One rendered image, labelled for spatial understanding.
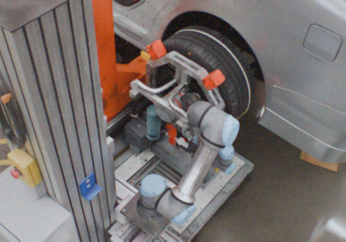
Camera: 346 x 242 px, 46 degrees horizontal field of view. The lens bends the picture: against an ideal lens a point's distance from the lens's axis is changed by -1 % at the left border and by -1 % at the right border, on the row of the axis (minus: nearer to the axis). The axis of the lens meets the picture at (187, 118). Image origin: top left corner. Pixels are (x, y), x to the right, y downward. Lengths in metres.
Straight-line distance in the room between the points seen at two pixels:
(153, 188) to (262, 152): 1.67
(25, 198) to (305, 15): 1.41
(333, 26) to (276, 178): 1.59
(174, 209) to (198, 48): 0.91
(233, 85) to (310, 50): 0.47
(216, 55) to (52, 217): 1.21
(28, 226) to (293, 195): 2.11
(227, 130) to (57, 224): 0.73
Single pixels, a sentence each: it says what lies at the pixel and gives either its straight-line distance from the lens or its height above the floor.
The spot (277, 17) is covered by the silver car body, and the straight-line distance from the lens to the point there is 2.07.
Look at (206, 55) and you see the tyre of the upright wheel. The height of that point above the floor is 1.17.
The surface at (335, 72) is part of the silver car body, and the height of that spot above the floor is 1.36.
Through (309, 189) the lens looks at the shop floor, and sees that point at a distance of 3.28.
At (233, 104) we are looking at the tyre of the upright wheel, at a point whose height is 0.96.
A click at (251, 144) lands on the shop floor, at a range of 3.39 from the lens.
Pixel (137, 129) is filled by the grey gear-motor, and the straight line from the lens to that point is 2.85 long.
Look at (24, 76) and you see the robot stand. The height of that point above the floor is 1.89.
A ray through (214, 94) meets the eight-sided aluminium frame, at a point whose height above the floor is 1.01.
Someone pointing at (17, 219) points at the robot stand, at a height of 1.23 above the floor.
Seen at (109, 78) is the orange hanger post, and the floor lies 0.86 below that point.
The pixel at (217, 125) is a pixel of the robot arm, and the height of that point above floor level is 1.36.
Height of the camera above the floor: 2.63
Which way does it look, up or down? 49 degrees down
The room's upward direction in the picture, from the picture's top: 7 degrees clockwise
